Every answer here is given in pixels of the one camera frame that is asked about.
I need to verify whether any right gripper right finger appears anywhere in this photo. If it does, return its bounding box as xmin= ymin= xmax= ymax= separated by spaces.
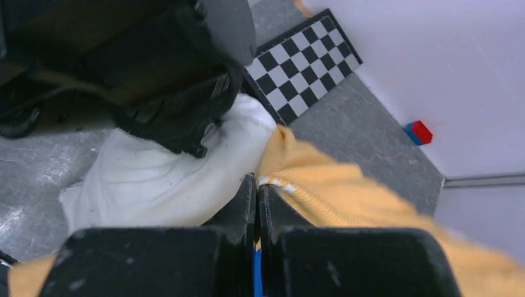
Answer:
xmin=258 ymin=185 xmax=461 ymax=296

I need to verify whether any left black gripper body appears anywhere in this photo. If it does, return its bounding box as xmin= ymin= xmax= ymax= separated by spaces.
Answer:
xmin=108 ymin=62 xmax=243 ymax=158

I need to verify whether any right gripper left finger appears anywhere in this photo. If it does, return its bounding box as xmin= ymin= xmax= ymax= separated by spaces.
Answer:
xmin=40 ymin=174 xmax=257 ymax=296

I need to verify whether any blue yellow pillowcase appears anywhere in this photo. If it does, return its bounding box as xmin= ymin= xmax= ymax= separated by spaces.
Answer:
xmin=1 ymin=126 xmax=524 ymax=296

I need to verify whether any white pillow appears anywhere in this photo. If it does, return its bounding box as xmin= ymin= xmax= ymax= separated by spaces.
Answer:
xmin=59 ymin=94 xmax=276 ymax=233

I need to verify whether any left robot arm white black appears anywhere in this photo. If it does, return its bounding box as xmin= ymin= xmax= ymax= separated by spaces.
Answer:
xmin=1 ymin=1 xmax=257 ymax=158

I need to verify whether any black white checkerboard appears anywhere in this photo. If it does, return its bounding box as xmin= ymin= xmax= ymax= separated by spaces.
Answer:
xmin=242 ymin=9 xmax=362 ymax=126

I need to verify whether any red blue block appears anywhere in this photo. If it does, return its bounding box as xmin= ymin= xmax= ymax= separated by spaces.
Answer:
xmin=404 ymin=120 xmax=433 ymax=146

